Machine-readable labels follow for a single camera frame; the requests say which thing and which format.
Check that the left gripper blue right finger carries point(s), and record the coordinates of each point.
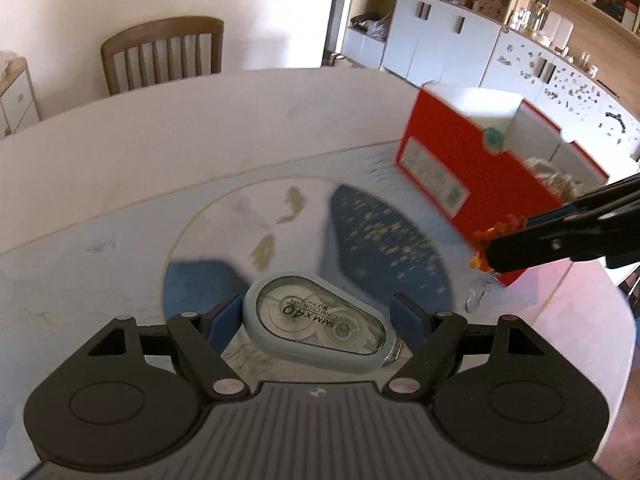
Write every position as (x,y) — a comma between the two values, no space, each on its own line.
(412,324)

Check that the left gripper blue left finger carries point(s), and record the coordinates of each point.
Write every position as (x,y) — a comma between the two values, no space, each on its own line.
(222,322)

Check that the grey correction tape dispenser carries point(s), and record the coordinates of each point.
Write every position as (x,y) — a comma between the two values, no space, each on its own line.
(301,318)

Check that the orange carrot charm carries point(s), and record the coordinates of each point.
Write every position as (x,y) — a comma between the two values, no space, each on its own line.
(482,239)

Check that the teal embroidered sachet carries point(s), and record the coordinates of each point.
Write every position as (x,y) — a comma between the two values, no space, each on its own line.
(493,140)

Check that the red white cardboard box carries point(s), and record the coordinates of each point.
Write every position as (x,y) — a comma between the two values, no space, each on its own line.
(443,154)

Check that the wooden slat-back chair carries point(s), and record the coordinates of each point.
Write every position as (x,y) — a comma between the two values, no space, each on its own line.
(163,50)

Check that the white drawer sideboard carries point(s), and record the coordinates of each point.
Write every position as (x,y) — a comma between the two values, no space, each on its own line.
(19,109)

